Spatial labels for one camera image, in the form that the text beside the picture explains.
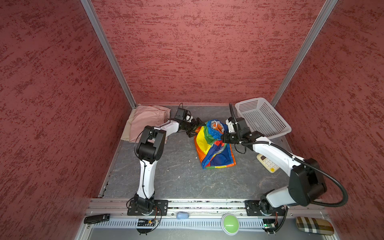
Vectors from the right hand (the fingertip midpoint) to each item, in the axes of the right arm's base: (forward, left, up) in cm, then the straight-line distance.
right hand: (220, 139), depth 86 cm
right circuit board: (-41, -20, -13) cm, 48 cm away
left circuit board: (-39, +41, -16) cm, 59 cm away
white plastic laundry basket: (+28, -37, -12) cm, 48 cm away
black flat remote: (-36, +63, -8) cm, 73 cm away
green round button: (-40, -1, -11) cm, 42 cm away
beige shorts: (+12, +63, -10) cm, 64 cm away
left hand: (+12, +10, -6) cm, 16 cm away
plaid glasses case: (-42, -39, -9) cm, 58 cm away
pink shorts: (+24, +51, -4) cm, 57 cm away
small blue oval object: (-36, +22, -12) cm, 44 cm away
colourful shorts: (-7, +4, -2) cm, 9 cm away
